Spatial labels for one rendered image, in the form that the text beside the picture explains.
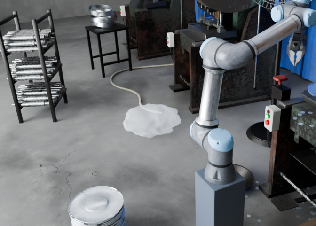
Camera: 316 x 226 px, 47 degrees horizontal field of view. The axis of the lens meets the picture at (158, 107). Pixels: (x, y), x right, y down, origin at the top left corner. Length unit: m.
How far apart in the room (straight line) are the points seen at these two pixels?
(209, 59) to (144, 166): 1.26
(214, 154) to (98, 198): 0.72
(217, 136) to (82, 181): 1.24
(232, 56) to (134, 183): 1.29
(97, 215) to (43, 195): 0.71
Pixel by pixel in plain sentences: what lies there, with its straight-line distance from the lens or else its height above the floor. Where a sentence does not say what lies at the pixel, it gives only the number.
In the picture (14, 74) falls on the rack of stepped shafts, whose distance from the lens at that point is 3.55.
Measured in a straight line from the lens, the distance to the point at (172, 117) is 3.02.
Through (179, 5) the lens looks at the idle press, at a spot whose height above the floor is 0.63.
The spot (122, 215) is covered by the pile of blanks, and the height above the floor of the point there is 0.19.
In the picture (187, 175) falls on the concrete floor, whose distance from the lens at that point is 2.58.
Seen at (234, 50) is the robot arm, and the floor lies 1.08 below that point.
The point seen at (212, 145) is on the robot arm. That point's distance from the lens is 1.69.
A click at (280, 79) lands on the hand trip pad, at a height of 0.76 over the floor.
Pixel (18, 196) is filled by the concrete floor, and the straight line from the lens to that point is 2.67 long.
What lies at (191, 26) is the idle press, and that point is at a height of 0.70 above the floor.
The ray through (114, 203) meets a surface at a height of 0.24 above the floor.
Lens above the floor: 1.55
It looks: 26 degrees down
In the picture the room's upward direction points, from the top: 4 degrees counter-clockwise
